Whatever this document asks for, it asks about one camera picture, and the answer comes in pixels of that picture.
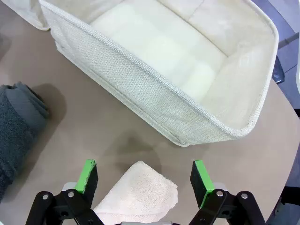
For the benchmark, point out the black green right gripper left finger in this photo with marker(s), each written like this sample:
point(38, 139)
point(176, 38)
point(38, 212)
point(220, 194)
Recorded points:
point(87, 178)

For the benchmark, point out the grey towel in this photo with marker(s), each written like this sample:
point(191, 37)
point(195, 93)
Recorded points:
point(14, 129)

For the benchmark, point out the cream fabric storage basket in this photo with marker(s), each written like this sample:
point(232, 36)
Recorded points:
point(152, 93)
point(30, 14)

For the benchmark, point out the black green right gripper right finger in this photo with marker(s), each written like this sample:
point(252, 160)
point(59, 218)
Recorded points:
point(201, 180)

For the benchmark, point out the pink towel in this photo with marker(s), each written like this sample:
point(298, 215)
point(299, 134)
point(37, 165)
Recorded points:
point(138, 192)

